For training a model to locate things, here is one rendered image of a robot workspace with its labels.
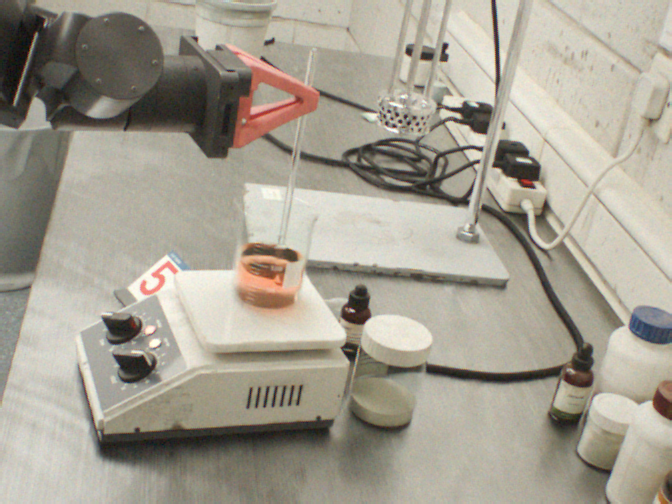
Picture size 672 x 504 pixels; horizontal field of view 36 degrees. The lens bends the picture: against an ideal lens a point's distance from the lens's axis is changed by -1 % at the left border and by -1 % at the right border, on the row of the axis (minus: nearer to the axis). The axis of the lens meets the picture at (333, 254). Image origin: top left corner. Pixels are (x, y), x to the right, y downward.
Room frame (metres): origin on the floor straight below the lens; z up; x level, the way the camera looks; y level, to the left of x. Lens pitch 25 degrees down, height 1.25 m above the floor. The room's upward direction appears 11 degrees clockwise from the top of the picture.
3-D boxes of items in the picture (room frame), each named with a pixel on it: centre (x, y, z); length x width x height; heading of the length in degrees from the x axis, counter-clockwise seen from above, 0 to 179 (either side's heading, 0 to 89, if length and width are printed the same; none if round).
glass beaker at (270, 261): (0.77, 0.05, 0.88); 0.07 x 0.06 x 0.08; 87
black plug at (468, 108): (1.57, -0.17, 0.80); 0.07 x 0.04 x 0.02; 102
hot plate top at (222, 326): (0.75, 0.05, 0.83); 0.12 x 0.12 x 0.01; 25
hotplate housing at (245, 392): (0.74, 0.08, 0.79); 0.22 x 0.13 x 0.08; 115
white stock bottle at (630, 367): (0.82, -0.29, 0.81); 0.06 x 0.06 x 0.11
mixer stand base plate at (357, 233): (1.13, -0.04, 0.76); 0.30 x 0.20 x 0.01; 102
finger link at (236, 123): (0.77, 0.08, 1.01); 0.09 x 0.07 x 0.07; 119
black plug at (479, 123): (1.52, -0.18, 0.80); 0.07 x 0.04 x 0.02; 102
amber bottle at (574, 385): (0.81, -0.24, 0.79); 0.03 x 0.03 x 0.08
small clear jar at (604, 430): (0.76, -0.26, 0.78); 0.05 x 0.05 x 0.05
